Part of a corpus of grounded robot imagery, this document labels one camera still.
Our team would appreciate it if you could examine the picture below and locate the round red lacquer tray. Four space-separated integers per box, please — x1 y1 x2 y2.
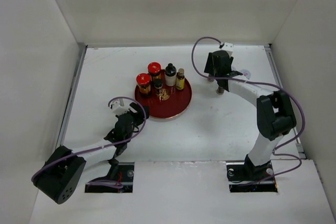
134 70 192 119

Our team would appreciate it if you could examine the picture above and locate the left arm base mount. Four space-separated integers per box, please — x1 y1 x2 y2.
85 159 135 194

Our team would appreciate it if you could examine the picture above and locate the red-lid dark sauce jar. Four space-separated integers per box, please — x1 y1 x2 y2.
148 62 161 82

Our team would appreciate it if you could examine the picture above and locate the clear salt grinder black top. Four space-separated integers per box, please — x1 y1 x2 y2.
164 63 176 87

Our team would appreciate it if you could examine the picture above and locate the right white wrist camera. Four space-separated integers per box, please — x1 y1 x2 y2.
219 42 234 57

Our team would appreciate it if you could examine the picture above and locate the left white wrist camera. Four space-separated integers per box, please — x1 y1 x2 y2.
109 100 129 115

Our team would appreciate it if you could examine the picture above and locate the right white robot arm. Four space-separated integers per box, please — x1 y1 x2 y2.
204 50 297 180

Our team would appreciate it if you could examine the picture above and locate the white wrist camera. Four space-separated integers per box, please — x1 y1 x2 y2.
109 100 129 115
219 42 234 57

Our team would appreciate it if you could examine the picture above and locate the white-lid spice jar right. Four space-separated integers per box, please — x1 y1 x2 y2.
240 69 251 80

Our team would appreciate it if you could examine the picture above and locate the right aluminium table rail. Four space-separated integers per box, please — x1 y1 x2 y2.
264 44 306 151

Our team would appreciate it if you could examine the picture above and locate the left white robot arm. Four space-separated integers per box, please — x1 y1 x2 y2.
31 100 150 205

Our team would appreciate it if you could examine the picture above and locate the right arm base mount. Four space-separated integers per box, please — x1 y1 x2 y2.
226 156 278 193

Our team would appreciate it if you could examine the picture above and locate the aluminium table rail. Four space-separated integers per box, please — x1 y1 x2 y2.
264 44 306 151
52 42 88 151

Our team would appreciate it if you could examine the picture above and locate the yellow-label beige-cap spice bottle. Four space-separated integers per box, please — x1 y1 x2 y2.
176 68 185 90

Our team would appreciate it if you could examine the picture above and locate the left aluminium table rail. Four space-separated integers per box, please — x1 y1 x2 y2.
52 42 88 151

